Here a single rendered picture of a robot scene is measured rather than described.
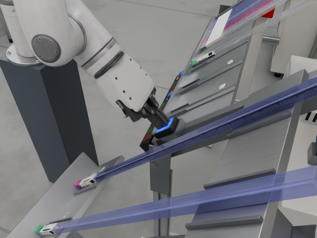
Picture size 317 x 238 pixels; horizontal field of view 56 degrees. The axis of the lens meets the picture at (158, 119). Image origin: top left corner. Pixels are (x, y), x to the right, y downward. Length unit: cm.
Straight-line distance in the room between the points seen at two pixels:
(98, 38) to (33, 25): 12
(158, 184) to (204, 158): 90
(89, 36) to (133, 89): 13
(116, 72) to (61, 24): 14
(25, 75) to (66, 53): 62
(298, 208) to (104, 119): 131
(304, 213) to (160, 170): 34
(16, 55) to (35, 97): 15
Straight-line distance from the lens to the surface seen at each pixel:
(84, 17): 56
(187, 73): 91
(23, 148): 181
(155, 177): 73
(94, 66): 57
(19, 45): 109
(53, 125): 120
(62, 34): 49
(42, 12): 49
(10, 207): 159
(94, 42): 56
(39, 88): 110
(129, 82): 58
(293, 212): 79
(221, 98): 67
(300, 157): 89
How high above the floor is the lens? 124
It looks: 43 degrees down
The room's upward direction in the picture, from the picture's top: straight up
